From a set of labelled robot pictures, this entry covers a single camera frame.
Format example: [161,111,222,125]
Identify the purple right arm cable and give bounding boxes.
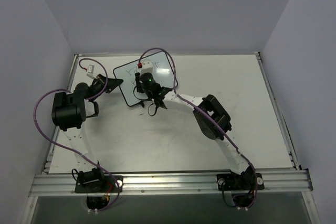
[138,47,259,208]

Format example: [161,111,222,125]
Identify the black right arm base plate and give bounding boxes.
[216,173,256,191]

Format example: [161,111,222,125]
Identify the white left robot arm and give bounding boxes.
[51,74,123,192]

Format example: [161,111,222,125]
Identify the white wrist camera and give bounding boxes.
[85,65,96,79]
[138,60,154,75]

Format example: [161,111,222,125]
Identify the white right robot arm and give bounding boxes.
[135,72,256,189]

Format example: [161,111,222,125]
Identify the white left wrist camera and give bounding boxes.
[85,65,96,79]

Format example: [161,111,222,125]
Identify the small white whiteboard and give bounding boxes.
[113,51,174,107]

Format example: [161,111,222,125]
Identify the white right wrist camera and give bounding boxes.
[138,60,154,75]

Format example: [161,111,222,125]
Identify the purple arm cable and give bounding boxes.
[31,58,124,211]
[138,47,259,208]

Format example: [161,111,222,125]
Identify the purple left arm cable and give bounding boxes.
[31,58,124,211]

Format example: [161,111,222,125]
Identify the aluminium left table rail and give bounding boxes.
[42,54,79,174]

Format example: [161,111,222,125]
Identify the aluminium front rail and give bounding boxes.
[29,169,313,197]

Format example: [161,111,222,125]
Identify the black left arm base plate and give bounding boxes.
[75,175,123,194]

